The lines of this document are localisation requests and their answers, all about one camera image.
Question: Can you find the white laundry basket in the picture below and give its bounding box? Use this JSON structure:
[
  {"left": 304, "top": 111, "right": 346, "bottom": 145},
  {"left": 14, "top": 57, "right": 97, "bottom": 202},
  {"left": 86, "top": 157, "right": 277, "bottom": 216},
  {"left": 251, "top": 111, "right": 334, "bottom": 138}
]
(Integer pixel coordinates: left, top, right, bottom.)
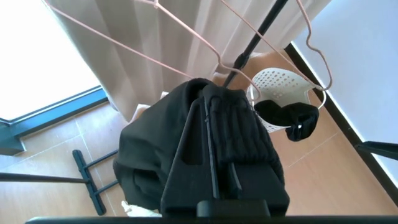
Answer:
[{"left": 247, "top": 67, "right": 327, "bottom": 134}]

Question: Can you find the pink clothes hanger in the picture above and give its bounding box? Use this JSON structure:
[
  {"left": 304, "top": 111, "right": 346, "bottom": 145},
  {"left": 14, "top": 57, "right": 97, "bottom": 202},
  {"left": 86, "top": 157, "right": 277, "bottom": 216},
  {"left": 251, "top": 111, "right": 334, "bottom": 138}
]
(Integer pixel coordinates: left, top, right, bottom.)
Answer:
[
  {"left": 42, "top": 0, "right": 262, "bottom": 102},
  {"left": 219, "top": 0, "right": 333, "bottom": 92}
]

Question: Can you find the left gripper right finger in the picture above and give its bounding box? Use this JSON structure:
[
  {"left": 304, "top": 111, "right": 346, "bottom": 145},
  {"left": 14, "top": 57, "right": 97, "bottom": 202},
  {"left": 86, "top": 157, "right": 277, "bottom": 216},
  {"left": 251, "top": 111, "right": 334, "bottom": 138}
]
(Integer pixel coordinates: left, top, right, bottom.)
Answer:
[{"left": 208, "top": 99, "right": 290, "bottom": 216}]

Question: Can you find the black garment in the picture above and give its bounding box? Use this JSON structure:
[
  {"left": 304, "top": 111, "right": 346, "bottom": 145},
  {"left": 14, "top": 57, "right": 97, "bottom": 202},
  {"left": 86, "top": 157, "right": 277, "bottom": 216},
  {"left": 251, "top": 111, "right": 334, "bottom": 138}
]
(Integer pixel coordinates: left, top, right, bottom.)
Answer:
[
  {"left": 254, "top": 100, "right": 320, "bottom": 142},
  {"left": 113, "top": 77, "right": 285, "bottom": 215}
]

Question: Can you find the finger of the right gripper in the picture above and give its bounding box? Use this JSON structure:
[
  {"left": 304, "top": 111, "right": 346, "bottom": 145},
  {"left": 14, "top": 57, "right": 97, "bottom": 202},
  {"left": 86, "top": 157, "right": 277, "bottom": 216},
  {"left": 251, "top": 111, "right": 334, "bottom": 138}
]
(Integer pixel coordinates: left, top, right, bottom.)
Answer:
[{"left": 355, "top": 141, "right": 398, "bottom": 162}]

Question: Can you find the beige curtain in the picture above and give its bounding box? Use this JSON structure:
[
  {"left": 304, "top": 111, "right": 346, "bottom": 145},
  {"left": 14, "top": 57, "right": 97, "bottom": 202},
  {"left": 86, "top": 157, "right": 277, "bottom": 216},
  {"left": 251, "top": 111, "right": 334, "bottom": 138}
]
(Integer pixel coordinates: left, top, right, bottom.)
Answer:
[{"left": 46, "top": 0, "right": 332, "bottom": 123}]

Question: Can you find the black clothes rack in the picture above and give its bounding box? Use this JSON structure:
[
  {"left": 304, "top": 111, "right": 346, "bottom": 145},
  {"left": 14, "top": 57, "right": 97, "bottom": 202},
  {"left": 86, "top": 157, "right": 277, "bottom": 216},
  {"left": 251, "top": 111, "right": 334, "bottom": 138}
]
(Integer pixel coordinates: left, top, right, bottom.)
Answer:
[{"left": 0, "top": 0, "right": 289, "bottom": 216}]

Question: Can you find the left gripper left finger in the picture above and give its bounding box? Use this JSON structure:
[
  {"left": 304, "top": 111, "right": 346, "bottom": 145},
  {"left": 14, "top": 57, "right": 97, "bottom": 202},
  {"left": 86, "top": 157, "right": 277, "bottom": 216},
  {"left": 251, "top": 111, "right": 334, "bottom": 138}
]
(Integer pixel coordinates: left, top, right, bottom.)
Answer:
[{"left": 160, "top": 98, "right": 218, "bottom": 217}]

